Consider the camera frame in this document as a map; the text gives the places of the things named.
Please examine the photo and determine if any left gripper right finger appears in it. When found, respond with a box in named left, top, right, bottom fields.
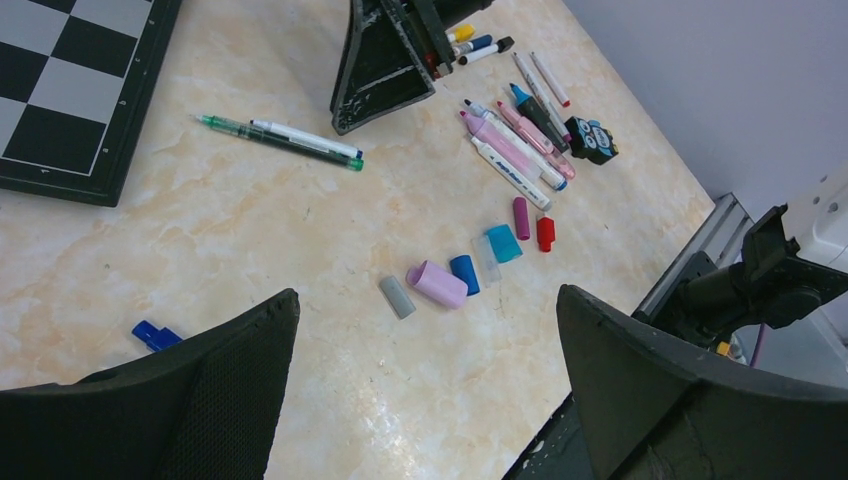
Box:
left=556, top=285, right=847, bottom=479

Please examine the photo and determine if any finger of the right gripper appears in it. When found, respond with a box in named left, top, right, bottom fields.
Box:
left=330, top=0, right=438, bottom=135

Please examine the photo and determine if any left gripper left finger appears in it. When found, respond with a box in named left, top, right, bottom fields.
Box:
left=1, top=289, right=300, bottom=479

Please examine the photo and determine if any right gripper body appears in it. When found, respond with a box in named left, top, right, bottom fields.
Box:
left=400, top=0, right=493, bottom=79

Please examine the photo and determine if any black highlighter blue cap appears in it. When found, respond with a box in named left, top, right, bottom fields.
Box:
left=509, top=83, right=569, bottom=153

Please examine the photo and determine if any green pen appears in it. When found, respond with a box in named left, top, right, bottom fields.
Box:
left=194, top=115, right=364, bottom=172

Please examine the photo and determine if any pink highlighter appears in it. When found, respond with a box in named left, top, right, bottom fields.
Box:
left=497, top=101, right=576, bottom=180

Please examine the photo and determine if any grey white marker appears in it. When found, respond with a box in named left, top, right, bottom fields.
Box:
left=469, top=136, right=552, bottom=212

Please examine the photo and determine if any thick blue whiteboard marker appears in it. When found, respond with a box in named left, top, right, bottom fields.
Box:
left=463, top=99, right=567, bottom=191

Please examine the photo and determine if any light blue highlighter cap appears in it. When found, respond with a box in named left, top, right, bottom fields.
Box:
left=485, top=224, right=523, bottom=264

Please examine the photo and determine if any clear pen cap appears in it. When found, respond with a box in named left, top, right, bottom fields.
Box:
left=472, top=235, right=502, bottom=288

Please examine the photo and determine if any grey marker cap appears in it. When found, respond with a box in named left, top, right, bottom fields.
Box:
left=378, top=276, right=416, bottom=320

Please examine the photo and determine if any purple highlighter cap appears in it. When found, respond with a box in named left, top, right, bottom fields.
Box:
left=406, top=261, right=468, bottom=310

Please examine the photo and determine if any purple highlighter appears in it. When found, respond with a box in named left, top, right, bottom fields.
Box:
left=459, top=110, right=541, bottom=181

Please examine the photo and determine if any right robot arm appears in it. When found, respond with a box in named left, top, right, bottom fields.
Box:
left=330, top=1, right=847, bottom=347

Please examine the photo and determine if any yellow cap marker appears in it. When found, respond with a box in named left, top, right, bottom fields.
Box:
left=447, top=24, right=476, bottom=44

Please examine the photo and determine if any navy cap marker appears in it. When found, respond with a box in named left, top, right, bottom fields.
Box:
left=452, top=35, right=493, bottom=58

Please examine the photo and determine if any black cap marker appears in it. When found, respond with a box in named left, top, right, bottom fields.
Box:
left=458, top=36, right=515, bottom=65

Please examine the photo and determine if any owl eraser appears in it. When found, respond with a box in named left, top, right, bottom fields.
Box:
left=564, top=116, right=619, bottom=166

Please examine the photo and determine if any black grey chessboard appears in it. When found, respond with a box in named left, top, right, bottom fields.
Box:
left=1, top=0, right=181, bottom=207

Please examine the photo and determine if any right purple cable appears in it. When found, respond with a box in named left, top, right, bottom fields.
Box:
left=748, top=323, right=770, bottom=369

